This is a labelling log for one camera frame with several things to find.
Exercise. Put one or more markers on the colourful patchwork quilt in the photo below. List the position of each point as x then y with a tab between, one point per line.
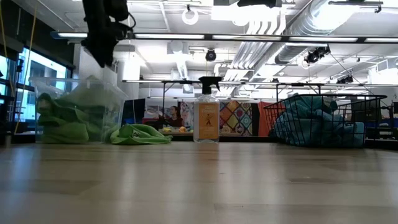
236	118

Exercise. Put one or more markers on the black monitor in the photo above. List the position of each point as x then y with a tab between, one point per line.
133	112

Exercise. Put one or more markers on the blue microfiber towel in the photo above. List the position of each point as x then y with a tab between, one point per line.
295	130
345	133

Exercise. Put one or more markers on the large glass window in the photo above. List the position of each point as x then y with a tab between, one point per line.
43	71

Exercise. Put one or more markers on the person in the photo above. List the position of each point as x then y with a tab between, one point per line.
174	119

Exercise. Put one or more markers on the bright green microfiber towel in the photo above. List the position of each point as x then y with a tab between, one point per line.
65	133
99	124
59	109
140	137

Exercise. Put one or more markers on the orange hanging cloth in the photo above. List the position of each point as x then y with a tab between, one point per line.
260	118

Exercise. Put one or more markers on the teal microfiber towel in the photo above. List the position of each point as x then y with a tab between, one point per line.
311	105

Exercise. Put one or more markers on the black track spotlight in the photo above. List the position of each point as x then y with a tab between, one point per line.
345	80
314	56

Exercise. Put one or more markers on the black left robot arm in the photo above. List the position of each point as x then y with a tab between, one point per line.
102	7

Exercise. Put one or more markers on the long LED light bar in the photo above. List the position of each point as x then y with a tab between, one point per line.
169	36

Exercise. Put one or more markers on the silver ventilation duct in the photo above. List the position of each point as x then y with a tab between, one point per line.
311	25

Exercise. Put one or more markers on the clear plastic bin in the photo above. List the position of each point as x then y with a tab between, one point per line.
43	87

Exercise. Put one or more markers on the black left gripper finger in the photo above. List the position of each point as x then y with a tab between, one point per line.
102	51

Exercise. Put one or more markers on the black overhead camera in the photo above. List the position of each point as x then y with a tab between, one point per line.
258	3

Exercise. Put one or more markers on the spray bottle with orange label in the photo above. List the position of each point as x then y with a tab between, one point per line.
207	124

